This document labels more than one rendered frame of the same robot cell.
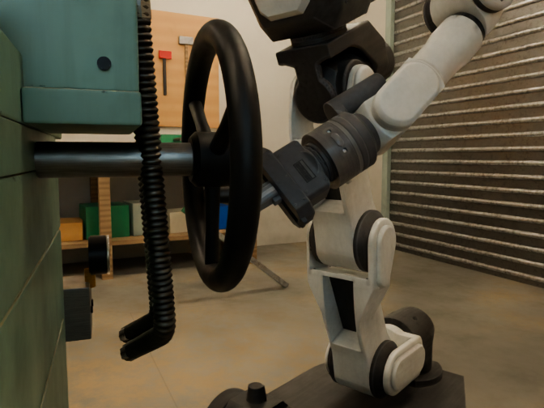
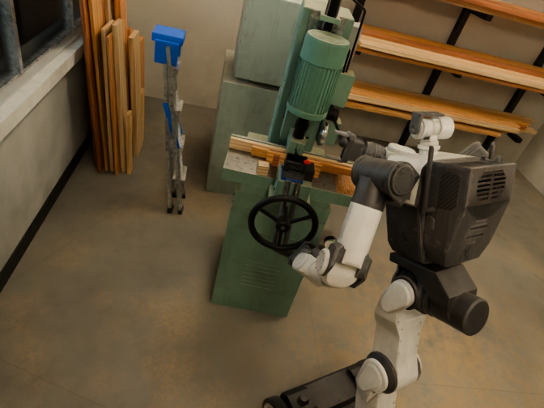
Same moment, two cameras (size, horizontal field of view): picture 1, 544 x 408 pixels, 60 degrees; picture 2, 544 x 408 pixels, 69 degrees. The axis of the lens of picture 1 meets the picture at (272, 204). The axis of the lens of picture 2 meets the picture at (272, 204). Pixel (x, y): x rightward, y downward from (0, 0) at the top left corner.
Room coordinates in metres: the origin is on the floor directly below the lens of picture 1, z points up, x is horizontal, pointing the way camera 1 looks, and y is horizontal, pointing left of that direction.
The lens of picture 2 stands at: (0.73, -1.17, 1.82)
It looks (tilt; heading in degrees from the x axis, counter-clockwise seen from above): 36 degrees down; 103
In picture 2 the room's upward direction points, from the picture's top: 16 degrees clockwise
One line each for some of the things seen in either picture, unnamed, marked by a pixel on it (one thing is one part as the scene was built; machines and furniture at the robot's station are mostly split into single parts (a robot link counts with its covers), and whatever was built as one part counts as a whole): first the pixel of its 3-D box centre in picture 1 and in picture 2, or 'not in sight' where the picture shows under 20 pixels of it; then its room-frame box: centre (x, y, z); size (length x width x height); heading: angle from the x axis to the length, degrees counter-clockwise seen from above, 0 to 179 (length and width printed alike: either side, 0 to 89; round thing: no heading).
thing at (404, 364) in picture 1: (374, 356); not in sight; (1.21, -0.27, 0.28); 0.21 x 0.20 x 0.13; 140
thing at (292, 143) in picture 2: not in sight; (295, 143); (0.40, 0.41, 0.99); 0.14 x 0.07 x 0.09; 110
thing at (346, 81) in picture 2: not in sight; (341, 87); (0.48, 0.64, 1.22); 0.09 x 0.08 x 0.15; 110
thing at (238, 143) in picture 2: not in sight; (293, 156); (0.41, 0.41, 0.92); 0.60 x 0.02 x 0.05; 20
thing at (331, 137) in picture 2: not in sight; (328, 129); (0.49, 0.61, 1.02); 0.09 x 0.07 x 0.12; 20
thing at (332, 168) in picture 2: not in sight; (310, 163); (0.50, 0.42, 0.92); 0.56 x 0.02 x 0.04; 20
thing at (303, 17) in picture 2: not in sight; (304, 87); (0.31, 0.66, 1.16); 0.22 x 0.22 x 0.72; 20
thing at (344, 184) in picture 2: not in sight; (346, 182); (0.68, 0.39, 0.92); 0.14 x 0.09 x 0.04; 110
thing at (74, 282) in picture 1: (50, 308); (325, 244); (0.70, 0.34, 0.58); 0.12 x 0.08 x 0.08; 110
